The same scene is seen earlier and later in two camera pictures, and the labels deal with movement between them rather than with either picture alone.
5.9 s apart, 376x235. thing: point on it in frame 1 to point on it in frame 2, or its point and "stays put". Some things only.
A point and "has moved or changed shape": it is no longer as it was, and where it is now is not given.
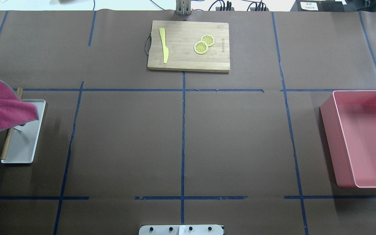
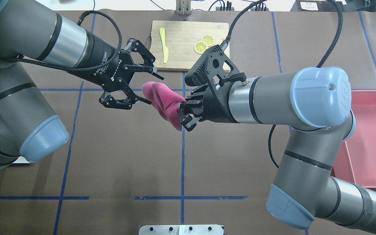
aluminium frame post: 183,7 stays put
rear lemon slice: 208,39 stays put
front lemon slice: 200,47 stays put
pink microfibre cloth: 8,111 has moved or changed shape
